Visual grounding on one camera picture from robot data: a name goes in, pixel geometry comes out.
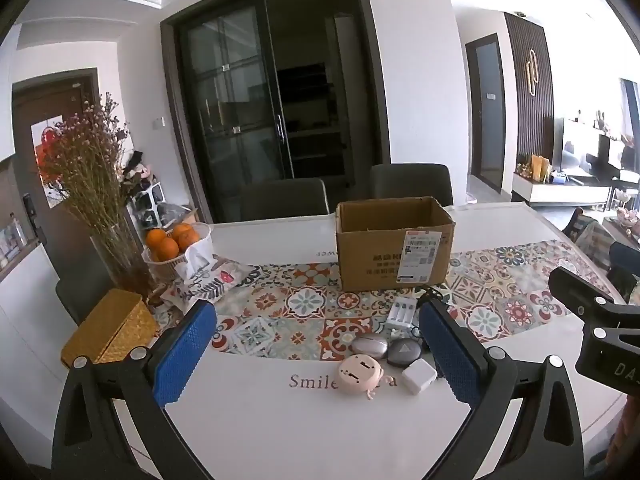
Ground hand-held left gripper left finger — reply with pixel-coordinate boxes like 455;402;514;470
51;300;218;480

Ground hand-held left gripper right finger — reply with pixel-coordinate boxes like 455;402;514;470
418;299;585;480

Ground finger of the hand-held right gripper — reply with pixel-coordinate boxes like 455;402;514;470
547;266;640;393

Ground white cube charger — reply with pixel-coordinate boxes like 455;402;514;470
401;358;438;395

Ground grey round case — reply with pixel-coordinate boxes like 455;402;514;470
386;337;423;366

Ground silver oval case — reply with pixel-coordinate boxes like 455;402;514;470
349;332;390;360

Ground pink round gadget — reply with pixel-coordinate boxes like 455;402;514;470
336;353;385;401

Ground brown cardboard box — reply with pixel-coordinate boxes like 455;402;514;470
335;196;457;293

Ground white battery charger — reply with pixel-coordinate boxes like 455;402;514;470
385;297;418;332

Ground floral cloth pouch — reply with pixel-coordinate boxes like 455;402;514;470
160;255;261;306

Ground yellow woven box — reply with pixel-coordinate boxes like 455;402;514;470
61;288;161;368

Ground dark blue chair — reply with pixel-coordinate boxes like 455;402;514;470
607;242;640;306

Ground white plastic basket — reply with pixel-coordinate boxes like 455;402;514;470
141;222;213;282

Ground white plastic bag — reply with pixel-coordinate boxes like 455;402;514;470
177;225;216;281

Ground glass vase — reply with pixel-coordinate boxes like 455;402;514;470
90;220;153;303

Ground chair with patterned cushion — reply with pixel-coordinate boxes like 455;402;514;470
562;207;617;271

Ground dark grey dining chair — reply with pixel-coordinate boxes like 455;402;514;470
370;163;454;207
240;178;331;222
55;260;111;323

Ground white cubby shelf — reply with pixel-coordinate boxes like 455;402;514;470
127;182;201;238

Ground white television cabinet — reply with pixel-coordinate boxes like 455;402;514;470
512;170;640;211

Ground stuffed toys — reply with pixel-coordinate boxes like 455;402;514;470
122;150;158;193

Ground television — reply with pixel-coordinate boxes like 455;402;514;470
559;117;626;178

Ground black door lock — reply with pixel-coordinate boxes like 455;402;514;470
22;194;37;241

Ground dried flower bouquet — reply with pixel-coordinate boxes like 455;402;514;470
37;92;136;241

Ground dark glass sliding door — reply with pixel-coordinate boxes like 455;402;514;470
160;0;391;223

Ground dark hallway door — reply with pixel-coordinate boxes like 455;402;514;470
465;33;506;191

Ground red door decoration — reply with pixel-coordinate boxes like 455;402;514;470
31;115;68;208

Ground brown wooden door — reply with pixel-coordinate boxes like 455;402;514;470
12;67;101;281

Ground black gadget with wire frame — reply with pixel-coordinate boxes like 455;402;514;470
416;285;453;306

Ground dark slatted wall panel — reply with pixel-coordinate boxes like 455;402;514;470
504;11;556;166

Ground gold wall ornament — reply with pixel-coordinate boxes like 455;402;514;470
524;49;538;97

